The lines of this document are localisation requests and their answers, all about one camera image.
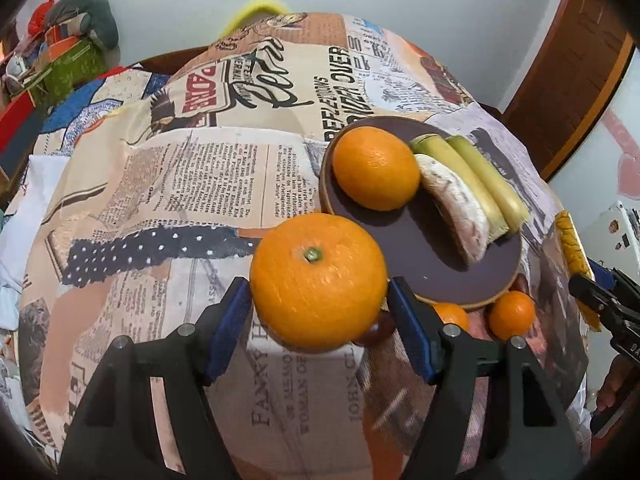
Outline brown wooden door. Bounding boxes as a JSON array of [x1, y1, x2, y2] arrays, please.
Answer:
[[502, 0, 634, 180]]

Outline sugarcane piece on plate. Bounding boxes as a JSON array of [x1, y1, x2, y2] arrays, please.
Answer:
[[447, 136, 529, 234]]

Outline sugarcane piece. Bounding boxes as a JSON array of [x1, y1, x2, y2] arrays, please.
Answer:
[[447, 136, 529, 234], [409, 133, 509, 243]]

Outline peeled pomelo segment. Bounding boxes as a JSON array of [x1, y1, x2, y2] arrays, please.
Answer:
[[414, 154, 489, 264]]

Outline grey green plush toy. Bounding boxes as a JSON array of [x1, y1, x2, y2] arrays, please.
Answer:
[[43, 0, 119, 52]]

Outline red box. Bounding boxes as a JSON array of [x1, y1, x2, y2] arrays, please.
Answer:
[[0, 91, 41, 153]]

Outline newspaper print bedspread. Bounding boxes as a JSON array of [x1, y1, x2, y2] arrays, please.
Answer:
[[17, 13, 588, 453]]

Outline green gift box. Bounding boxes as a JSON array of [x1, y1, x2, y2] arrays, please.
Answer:
[[26, 39, 106, 107]]

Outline dark red chestnut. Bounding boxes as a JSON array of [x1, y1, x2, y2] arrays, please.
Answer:
[[352, 310, 396, 348]]

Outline small mandarin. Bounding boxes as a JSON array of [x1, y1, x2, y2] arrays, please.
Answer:
[[488, 290, 536, 340], [433, 302, 470, 332]]

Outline orange on plate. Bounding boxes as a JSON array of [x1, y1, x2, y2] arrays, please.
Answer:
[[331, 126, 421, 211]]

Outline large orange with stem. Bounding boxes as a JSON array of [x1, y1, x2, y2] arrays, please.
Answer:
[[250, 212, 387, 353]]

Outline dark round plate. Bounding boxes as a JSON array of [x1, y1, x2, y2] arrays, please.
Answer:
[[319, 116, 524, 310]]

